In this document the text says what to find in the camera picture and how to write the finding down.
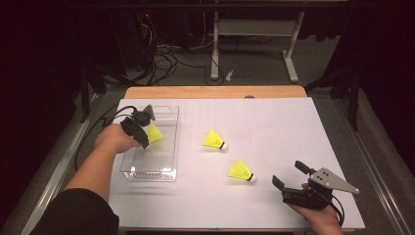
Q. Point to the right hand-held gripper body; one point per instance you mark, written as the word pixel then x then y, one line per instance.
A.
pixel 313 196

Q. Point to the aluminium rail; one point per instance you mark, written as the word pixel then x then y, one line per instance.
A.
pixel 55 176
pixel 375 163

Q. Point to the black sleeve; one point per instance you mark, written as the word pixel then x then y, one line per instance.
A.
pixel 75 215

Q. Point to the black metal stand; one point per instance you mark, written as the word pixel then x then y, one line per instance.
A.
pixel 353 107
pixel 85 98

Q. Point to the pale metal desk frame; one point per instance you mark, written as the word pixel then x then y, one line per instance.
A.
pixel 254 27

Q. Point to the yellow shuttlecock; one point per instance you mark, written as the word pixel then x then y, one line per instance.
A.
pixel 213 140
pixel 240 171
pixel 155 133

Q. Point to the small white scrap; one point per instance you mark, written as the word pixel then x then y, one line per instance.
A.
pixel 229 75

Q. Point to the clear plastic bin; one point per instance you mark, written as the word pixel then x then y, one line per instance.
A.
pixel 163 163

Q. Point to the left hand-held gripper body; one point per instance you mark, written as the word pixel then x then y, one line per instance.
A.
pixel 137 122

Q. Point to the person's left hand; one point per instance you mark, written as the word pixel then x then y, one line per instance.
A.
pixel 115 140

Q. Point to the dark equipment box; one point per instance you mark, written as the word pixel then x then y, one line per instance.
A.
pixel 133 39

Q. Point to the person's right hand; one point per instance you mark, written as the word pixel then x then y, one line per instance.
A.
pixel 323 222

